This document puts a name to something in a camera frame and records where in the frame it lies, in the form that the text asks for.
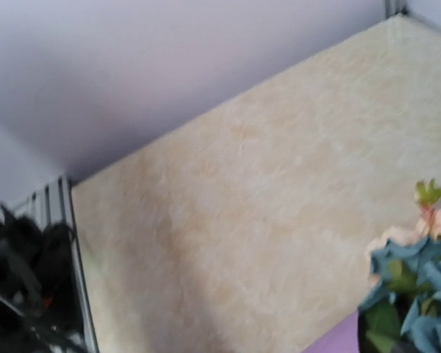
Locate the purple wrapping paper sheet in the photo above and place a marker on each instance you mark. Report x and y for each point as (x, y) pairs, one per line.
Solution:
(342, 338)

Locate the pink fake rose bunch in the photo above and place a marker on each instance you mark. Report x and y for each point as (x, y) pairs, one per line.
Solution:
(422, 220)

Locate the blue fake flower bunch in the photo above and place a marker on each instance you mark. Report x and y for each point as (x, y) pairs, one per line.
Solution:
(402, 311)

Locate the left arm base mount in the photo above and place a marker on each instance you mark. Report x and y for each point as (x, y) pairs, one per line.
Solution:
(38, 312)

